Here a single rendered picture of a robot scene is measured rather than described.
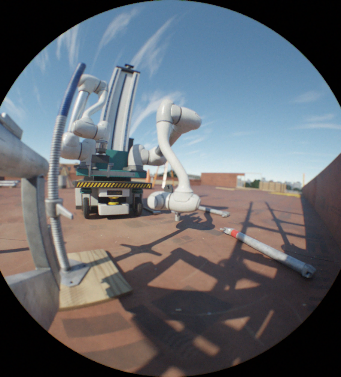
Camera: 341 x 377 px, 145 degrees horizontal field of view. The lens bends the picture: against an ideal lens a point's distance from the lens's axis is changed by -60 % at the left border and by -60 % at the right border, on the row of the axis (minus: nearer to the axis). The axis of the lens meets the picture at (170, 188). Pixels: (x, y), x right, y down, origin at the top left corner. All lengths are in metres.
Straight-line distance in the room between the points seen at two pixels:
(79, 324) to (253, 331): 0.44
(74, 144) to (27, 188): 0.92
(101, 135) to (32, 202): 0.77
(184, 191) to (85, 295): 0.63
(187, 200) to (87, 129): 0.74
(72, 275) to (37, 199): 0.34
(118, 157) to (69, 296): 1.23
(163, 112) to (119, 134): 0.79
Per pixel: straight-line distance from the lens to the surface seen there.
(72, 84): 0.54
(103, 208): 1.13
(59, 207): 0.42
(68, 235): 0.91
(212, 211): 1.57
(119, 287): 0.47
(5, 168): 0.17
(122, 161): 1.40
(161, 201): 0.72
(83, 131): 0.91
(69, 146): 1.15
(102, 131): 0.97
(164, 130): 0.81
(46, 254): 0.30
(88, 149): 1.21
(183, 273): 0.56
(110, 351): 0.38
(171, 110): 0.87
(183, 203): 0.70
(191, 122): 0.92
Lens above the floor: 0.36
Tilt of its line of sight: 4 degrees down
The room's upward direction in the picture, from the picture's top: 3 degrees clockwise
